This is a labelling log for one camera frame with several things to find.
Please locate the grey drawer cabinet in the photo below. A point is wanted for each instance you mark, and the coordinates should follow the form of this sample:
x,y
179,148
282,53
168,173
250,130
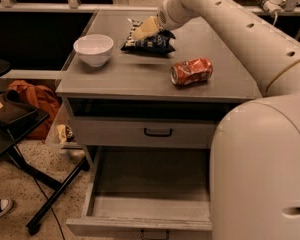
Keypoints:
x,y
135,86

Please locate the white power strip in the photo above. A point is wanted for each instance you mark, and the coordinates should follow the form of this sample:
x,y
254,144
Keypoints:
x,y
273,7

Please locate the crushed red soda can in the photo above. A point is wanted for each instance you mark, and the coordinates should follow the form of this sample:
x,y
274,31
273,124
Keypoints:
x,y
191,71

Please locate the black folding stand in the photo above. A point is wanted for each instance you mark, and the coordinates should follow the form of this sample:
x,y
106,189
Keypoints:
x,y
14,131

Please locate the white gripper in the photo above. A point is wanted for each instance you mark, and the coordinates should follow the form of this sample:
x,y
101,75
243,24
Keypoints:
x,y
167,18

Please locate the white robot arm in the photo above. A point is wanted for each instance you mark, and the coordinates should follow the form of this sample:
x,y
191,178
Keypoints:
x,y
255,152

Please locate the closed grey upper drawer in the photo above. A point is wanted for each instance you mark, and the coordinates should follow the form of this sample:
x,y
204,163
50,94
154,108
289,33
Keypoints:
x,y
163,133

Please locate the orange backpack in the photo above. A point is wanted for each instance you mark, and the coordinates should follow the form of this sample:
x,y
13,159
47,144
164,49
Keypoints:
x,y
41,97

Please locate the white bowl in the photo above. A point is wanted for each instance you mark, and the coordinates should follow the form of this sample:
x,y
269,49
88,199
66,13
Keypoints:
x,y
94,50

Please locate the clear plastic snack bin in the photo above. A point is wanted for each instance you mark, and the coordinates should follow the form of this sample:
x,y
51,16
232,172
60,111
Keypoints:
x,y
60,134

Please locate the open grey lower drawer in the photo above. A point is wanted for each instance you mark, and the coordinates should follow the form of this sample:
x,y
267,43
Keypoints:
x,y
147,194

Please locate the blue chip bag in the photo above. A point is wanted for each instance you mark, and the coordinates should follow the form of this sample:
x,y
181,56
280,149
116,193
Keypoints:
x,y
158,44

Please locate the dark brown bag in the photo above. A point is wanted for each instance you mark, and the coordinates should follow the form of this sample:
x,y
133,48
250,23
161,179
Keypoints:
x,y
13,109

